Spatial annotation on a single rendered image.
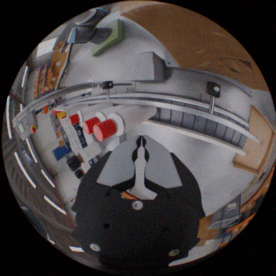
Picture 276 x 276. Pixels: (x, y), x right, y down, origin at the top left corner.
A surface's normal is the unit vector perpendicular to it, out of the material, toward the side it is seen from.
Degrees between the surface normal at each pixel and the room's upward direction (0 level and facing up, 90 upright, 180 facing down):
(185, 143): 0
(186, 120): 0
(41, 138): 90
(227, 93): 0
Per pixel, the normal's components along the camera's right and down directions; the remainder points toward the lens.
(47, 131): 0.84, 0.18
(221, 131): -0.54, 0.44
